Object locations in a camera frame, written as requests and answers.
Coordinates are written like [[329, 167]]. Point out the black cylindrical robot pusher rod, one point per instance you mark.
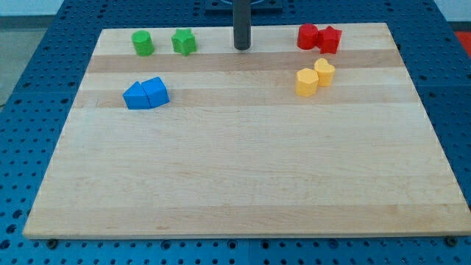
[[242, 24]]

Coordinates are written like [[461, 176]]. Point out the yellow hexagon block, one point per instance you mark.
[[306, 82]]

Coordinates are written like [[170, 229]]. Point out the red star block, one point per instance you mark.
[[328, 40]]

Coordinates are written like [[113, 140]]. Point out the blue triangle block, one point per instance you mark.
[[135, 97]]

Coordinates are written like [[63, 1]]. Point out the wooden board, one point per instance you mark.
[[236, 153]]

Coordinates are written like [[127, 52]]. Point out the green star block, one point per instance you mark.
[[184, 41]]

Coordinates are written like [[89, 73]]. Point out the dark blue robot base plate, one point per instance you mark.
[[226, 6]]

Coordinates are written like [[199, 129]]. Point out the green cylinder block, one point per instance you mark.
[[142, 43]]

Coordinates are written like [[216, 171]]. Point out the blue cube block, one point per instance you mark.
[[156, 92]]

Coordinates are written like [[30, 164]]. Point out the yellow heart block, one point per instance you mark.
[[325, 72]]

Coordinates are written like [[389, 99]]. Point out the red cylinder block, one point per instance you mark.
[[307, 36]]

